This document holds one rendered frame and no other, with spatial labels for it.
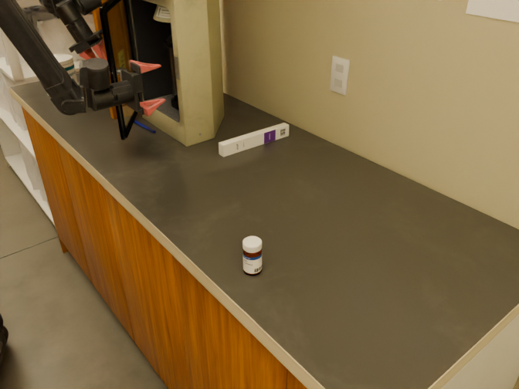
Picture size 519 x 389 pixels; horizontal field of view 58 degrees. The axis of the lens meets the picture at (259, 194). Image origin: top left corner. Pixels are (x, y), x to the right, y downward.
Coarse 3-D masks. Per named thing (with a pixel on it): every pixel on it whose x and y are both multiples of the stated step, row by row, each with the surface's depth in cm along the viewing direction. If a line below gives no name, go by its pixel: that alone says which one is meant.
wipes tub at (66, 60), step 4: (56, 56) 193; (60, 56) 193; (64, 56) 193; (68, 56) 193; (72, 56) 194; (60, 60) 188; (64, 60) 189; (68, 60) 190; (72, 60) 193; (60, 64) 188; (64, 64) 189; (68, 64) 190; (72, 64) 193; (64, 68) 190; (68, 68) 191; (72, 68) 193; (68, 72) 191; (72, 72) 193; (76, 80) 198
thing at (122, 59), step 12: (108, 0) 134; (108, 12) 133; (120, 12) 147; (120, 24) 146; (120, 36) 146; (120, 48) 146; (108, 60) 133; (120, 60) 145; (132, 72) 161; (120, 132) 145
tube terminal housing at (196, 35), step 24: (144, 0) 144; (168, 0) 133; (192, 0) 135; (216, 0) 152; (192, 24) 138; (216, 24) 154; (192, 48) 141; (216, 48) 156; (192, 72) 145; (216, 72) 158; (192, 96) 149; (216, 96) 161; (168, 120) 159; (192, 120) 152; (216, 120) 163; (192, 144) 156
